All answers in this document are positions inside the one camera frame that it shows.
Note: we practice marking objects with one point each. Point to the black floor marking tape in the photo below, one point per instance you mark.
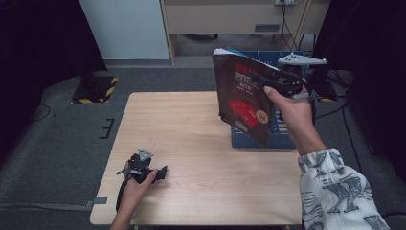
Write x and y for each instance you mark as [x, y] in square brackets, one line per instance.
[107, 128]

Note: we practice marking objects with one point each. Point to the black book with red print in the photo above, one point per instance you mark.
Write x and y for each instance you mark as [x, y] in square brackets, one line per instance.
[242, 96]

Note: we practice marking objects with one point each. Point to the dark curtain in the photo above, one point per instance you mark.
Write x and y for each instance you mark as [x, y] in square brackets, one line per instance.
[370, 64]
[38, 48]

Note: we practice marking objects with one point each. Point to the white power strip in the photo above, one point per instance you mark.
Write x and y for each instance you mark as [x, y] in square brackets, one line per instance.
[287, 1]

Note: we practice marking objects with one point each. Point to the black stand base striped edge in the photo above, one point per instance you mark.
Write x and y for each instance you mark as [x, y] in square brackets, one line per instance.
[326, 92]
[95, 91]

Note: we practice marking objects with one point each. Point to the white cabinet panel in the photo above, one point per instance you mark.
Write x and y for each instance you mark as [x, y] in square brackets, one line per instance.
[126, 28]

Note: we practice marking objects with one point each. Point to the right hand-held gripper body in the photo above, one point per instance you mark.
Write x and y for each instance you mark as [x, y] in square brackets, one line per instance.
[292, 78]

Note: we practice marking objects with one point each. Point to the grey tape piece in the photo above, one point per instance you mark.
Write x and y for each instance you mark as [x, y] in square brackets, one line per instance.
[97, 201]

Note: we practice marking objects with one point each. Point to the blue plastic file rack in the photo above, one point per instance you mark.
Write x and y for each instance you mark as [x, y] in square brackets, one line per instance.
[277, 140]

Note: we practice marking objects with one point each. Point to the person's right hand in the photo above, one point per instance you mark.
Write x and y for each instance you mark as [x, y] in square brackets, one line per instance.
[295, 110]

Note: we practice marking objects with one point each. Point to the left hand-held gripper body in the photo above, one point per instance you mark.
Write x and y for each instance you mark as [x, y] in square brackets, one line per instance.
[139, 164]

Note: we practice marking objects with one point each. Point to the person's left hand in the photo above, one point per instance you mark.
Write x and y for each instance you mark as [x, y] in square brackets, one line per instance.
[135, 191]

